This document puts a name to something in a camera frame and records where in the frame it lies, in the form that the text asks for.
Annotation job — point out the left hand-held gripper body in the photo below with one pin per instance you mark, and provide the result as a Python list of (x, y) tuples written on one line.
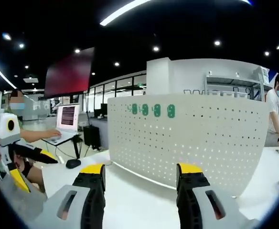
[(8, 131)]

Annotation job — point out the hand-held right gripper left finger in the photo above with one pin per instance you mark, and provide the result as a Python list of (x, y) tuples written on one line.
[(91, 195)]

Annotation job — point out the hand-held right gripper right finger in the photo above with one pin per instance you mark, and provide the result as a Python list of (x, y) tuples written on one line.
[(192, 198)]

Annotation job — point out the white perforated mounting plate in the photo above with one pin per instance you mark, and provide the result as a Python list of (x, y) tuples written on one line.
[(189, 143)]

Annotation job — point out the white mesh office chair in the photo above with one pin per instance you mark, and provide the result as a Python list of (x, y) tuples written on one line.
[(22, 200)]

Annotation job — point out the black computer mouse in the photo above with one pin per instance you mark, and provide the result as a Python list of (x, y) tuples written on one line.
[(73, 163)]

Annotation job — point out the white side table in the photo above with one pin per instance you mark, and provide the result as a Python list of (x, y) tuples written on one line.
[(77, 145)]

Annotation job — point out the white laptop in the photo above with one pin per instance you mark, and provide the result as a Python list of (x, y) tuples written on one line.
[(67, 115)]

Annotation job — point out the black computer tower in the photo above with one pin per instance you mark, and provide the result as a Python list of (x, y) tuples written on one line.
[(91, 138)]

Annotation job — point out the large dark red screen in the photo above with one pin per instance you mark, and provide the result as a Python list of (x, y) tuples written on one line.
[(70, 74)]

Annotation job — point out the grey metal shelf rack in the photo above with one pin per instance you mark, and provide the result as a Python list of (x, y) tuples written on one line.
[(225, 80)]

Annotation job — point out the long ceiling light strip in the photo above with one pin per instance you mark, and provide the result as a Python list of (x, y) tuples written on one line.
[(120, 13)]

